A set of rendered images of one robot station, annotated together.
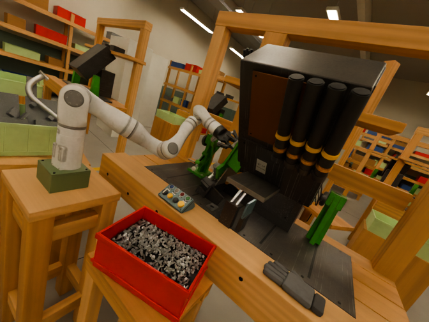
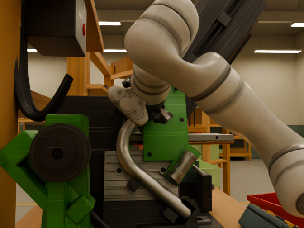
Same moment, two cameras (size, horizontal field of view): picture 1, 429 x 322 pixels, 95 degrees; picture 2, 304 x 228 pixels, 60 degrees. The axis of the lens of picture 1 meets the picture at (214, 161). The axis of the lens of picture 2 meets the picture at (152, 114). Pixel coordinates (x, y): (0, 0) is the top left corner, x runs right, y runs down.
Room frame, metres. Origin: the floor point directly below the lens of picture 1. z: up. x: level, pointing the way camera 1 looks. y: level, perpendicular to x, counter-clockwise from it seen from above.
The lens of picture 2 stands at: (1.38, 0.44, 1.15)
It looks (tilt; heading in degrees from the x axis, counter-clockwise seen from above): 3 degrees up; 234
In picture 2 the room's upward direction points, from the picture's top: straight up
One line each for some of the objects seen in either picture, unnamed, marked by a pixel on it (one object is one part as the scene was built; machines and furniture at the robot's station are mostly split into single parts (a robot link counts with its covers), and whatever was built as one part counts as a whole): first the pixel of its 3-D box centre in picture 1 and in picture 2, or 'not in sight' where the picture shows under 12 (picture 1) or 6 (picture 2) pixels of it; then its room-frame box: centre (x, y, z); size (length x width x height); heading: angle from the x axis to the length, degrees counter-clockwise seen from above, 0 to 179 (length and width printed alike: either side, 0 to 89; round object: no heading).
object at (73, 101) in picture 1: (74, 107); not in sight; (0.72, 0.57, 1.18); 0.09 x 0.09 x 0.17; 33
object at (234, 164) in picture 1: (240, 156); (163, 120); (0.94, -0.12, 1.17); 0.13 x 0.12 x 0.20; 61
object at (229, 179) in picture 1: (262, 182); (167, 138); (0.83, -0.23, 1.11); 0.39 x 0.16 x 0.03; 151
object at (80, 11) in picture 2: not in sight; (58, 18); (1.19, -0.22, 1.42); 0.17 x 0.12 x 0.15; 61
